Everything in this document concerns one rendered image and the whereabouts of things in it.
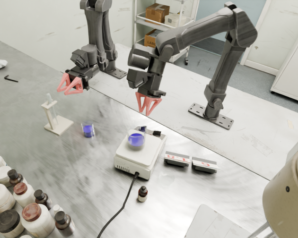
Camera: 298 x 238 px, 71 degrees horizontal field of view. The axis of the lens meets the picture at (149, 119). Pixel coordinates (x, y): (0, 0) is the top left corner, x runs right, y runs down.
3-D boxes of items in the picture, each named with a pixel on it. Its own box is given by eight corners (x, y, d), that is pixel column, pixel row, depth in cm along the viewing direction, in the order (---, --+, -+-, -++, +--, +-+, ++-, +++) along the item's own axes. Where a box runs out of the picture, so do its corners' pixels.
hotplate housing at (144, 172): (136, 130, 85) (137, 115, 80) (167, 140, 83) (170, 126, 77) (110, 174, 70) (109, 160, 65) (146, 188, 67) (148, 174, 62)
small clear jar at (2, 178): (-3, 183, 65) (-11, 174, 61) (10, 172, 68) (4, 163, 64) (8, 190, 64) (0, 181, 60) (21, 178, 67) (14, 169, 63)
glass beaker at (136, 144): (131, 135, 72) (132, 118, 66) (148, 142, 70) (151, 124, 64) (122, 150, 67) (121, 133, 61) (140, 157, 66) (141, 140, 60)
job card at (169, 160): (165, 151, 79) (167, 144, 76) (189, 156, 78) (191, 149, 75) (163, 164, 74) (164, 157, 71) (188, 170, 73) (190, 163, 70)
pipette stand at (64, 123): (58, 116, 88) (50, 91, 79) (74, 123, 86) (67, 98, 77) (44, 128, 82) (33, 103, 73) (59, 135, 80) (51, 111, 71)
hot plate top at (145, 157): (130, 129, 75) (130, 128, 74) (162, 140, 72) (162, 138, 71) (114, 154, 66) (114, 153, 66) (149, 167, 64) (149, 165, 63)
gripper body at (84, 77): (84, 78, 79) (96, 69, 84) (63, 70, 82) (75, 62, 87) (86, 92, 84) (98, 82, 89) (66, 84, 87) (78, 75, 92)
